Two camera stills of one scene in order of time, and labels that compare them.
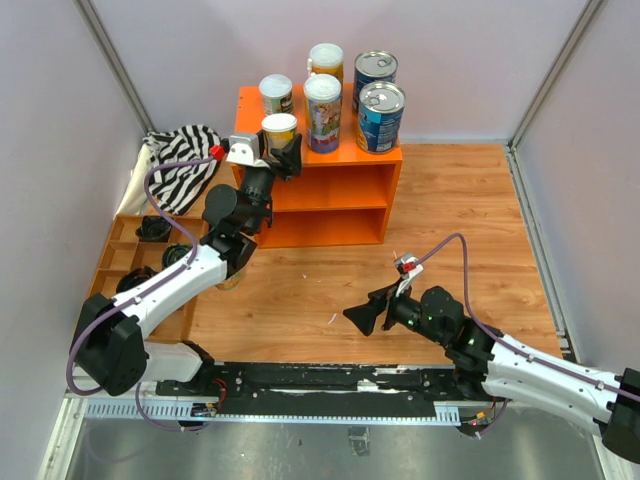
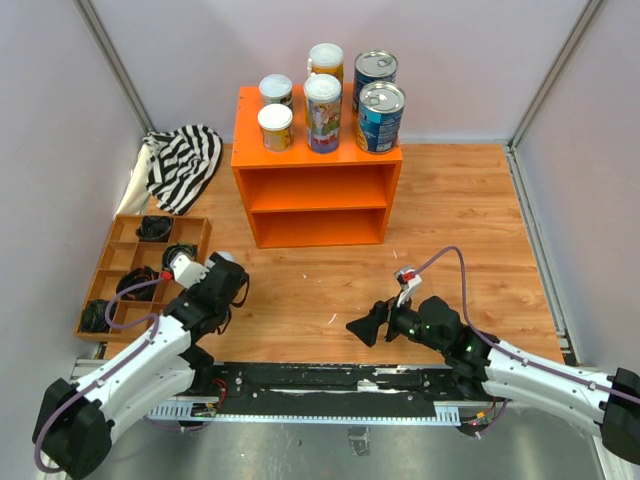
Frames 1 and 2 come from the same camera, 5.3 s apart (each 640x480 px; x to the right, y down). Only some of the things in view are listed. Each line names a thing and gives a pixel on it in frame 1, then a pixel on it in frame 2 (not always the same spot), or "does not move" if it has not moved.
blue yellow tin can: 381,107 does not move
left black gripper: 273,163 -> 220,279
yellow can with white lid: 326,58 does not move
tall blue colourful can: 323,101 does not move
